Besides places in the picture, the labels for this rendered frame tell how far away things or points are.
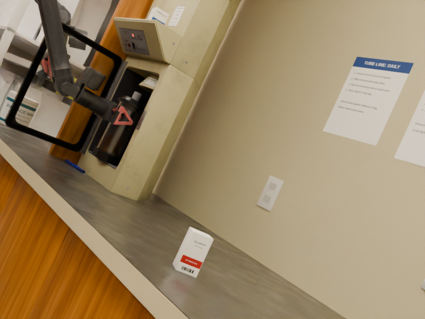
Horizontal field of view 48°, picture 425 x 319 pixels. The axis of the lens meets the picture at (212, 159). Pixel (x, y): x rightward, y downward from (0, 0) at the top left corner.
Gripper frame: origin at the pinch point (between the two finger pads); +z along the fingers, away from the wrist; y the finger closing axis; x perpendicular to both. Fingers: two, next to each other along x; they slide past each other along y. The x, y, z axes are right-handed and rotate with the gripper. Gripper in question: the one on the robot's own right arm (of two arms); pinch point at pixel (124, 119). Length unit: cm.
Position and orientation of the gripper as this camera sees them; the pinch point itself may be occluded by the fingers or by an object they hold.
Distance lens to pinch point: 172.4
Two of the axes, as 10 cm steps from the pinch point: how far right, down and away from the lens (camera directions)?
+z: 6.7, 3.8, 6.4
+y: -5.8, -2.6, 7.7
